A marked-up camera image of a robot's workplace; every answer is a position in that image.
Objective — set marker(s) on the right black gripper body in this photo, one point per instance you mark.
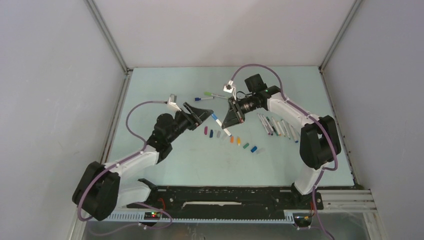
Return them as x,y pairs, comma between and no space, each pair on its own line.
243,106

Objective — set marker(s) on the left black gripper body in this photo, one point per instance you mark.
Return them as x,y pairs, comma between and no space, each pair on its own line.
184,122

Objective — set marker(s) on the dark blue capped marker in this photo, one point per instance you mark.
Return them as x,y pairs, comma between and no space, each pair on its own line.
197,99

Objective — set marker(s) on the light green marker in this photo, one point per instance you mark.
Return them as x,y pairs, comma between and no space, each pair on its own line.
206,93

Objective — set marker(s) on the blue marker white body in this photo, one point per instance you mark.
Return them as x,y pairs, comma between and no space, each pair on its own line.
268,125

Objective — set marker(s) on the dark green thin pen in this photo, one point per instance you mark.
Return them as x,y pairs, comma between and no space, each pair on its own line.
272,126

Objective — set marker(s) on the orange capped marker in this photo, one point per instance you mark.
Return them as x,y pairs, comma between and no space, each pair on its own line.
276,126

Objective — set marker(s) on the yellow capped marker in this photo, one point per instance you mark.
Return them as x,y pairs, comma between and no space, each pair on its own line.
281,129

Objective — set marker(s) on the green capped marker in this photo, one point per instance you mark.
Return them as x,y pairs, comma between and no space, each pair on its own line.
286,129

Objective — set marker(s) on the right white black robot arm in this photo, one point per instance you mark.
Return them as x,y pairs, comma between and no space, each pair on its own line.
319,143

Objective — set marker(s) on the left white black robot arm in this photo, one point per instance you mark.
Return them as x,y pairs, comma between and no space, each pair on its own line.
103,187

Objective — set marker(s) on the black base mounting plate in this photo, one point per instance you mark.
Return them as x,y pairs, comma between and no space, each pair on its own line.
230,203

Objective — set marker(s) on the left controller board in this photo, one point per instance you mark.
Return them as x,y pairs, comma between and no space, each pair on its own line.
152,216

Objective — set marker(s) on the controller board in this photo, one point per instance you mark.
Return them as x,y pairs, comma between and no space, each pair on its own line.
303,222
152,216

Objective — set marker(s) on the right controller board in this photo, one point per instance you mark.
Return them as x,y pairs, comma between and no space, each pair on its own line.
303,222

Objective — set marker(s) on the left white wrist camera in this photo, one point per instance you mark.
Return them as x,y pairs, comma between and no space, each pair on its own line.
173,102

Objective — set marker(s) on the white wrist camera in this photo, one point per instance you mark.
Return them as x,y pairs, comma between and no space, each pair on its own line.
173,102
230,88

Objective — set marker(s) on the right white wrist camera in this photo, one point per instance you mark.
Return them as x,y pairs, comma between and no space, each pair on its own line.
230,88

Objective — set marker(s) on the right aluminium frame rail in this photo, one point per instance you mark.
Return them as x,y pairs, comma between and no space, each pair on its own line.
340,33

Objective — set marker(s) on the aluminium frame rail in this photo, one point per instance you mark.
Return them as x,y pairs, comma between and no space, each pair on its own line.
340,33
123,82

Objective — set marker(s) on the left aluminium frame rail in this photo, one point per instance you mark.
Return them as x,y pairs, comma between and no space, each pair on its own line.
123,82

